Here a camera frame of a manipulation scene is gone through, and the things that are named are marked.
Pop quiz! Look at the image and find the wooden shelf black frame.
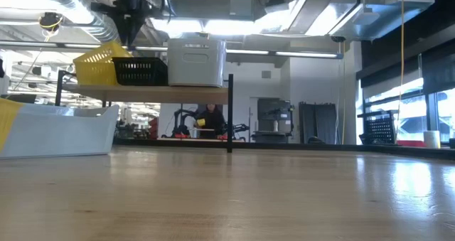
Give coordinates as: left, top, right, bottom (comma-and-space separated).
54, 69, 235, 154

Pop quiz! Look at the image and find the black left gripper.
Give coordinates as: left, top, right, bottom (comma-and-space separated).
90, 0, 148, 47

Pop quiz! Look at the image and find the long ceiling light bar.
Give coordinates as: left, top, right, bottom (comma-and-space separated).
0, 41, 168, 53
225, 48, 343, 60

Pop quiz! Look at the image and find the person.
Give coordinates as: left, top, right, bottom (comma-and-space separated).
193, 103, 227, 140

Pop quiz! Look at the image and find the dark grey cabinet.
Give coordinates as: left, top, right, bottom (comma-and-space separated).
298, 102, 338, 145

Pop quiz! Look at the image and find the grey ceiling box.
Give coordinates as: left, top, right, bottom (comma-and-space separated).
228, 0, 255, 18

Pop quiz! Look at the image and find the silver rectangular air duct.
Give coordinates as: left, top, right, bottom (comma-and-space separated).
304, 0, 437, 42

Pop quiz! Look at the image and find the black aluminium frame crossbar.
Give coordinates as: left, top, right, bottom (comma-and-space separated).
112, 136, 455, 161

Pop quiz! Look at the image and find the grey machine cabinet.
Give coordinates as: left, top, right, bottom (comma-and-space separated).
252, 97, 296, 144

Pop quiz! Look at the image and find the black round ceiling fixture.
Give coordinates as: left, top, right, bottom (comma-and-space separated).
38, 11, 65, 33

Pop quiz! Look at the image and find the yellow hanging cable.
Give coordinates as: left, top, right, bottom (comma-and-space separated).
395, 0, 407, 142

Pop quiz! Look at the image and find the white paper roll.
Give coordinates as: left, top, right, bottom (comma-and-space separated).
422, 129, 442, 150

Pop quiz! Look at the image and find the silver spiral air duct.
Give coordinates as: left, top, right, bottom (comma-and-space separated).
27, 0, 122, 45

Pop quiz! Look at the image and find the red container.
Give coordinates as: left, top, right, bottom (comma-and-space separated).
395, 139, 428, 149

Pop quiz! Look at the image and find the white plastic bin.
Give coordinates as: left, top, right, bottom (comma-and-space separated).
0, 102, 121, 161
166, 49, 228, 88

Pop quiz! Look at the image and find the black perforated cart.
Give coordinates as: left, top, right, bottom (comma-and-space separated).
356, 109, 400, 146

